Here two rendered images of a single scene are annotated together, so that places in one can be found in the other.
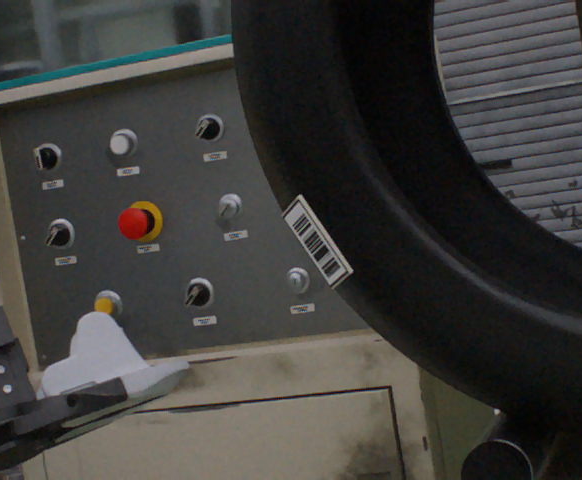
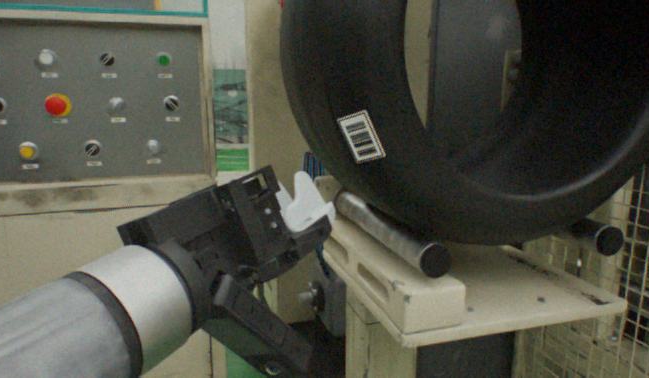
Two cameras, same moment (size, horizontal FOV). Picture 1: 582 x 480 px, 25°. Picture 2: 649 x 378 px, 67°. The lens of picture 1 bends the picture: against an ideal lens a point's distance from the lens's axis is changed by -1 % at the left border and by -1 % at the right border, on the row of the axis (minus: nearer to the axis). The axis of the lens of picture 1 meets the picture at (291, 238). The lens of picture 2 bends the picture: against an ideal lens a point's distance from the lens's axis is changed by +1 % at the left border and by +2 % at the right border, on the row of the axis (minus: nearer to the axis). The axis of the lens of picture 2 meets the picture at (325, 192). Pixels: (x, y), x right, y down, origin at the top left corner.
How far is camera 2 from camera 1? 0.56 m
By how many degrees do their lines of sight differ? 37
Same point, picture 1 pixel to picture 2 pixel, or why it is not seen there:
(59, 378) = (294, 216)
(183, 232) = (84, 114)
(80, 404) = (324, 235)
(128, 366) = (321, 207)
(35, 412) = (306, 242)
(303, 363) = (158, 189)
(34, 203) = not seen: outside the picture
